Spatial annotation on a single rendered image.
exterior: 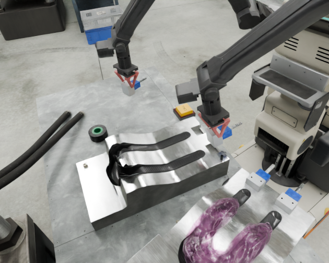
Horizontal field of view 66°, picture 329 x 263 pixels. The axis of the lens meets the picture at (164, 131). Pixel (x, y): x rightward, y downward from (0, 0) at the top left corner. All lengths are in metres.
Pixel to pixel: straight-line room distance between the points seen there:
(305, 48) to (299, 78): 0.11
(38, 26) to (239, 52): 4.29
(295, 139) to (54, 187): 0.98
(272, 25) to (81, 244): 0.78
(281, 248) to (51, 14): 4.39
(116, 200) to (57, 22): 4.04
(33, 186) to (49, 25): 3.06
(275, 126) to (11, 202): 1.85
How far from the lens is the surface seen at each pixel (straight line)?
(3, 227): 0.96
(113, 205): 0.86
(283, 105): 1.19
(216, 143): 0.88
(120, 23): 0.97
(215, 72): 0.65
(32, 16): 4.70
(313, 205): 1.66
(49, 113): 1.40
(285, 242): 0.82
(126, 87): 1.17
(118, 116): 1.24
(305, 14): 0.54
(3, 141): 2.75
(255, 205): 0.87
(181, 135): 0.99
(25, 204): 2.15
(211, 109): 0.79
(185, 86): 0.75
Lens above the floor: 1.58
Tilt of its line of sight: 44 degrees down
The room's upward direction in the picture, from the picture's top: 5 degrees counter-clockwise
